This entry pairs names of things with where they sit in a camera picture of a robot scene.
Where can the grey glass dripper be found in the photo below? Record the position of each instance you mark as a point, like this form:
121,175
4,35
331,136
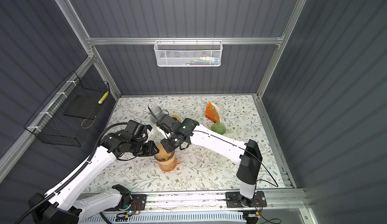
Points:
172,155

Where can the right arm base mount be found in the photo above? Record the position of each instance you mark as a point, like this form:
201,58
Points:
236,200

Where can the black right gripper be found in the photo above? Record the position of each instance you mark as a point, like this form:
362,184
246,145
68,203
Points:
167,147

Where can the yellow marker pen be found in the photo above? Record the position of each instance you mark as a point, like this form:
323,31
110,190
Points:
102,99

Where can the orange glass carafe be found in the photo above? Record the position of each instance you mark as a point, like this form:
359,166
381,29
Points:
167,166

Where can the black flat pad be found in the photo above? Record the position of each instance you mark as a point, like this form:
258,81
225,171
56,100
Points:
84,107

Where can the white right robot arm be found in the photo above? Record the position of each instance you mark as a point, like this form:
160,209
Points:
244,154

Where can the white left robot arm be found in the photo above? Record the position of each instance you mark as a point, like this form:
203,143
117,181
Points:
59,204

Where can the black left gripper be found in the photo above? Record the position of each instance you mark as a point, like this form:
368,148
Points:
151,149

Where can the orange coffee filter box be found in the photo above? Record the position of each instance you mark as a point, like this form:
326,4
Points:
213,113

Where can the green glass dripper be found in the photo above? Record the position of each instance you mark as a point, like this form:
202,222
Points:
219,128

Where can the grey glass carafe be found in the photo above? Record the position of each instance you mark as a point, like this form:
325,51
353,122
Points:
157,114

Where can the white wire basket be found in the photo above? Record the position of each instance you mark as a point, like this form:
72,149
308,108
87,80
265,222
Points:
196,54

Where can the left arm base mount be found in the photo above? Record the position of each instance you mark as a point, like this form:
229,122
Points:
129,201

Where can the black wire basket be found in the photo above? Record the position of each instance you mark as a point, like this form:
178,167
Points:
50,126

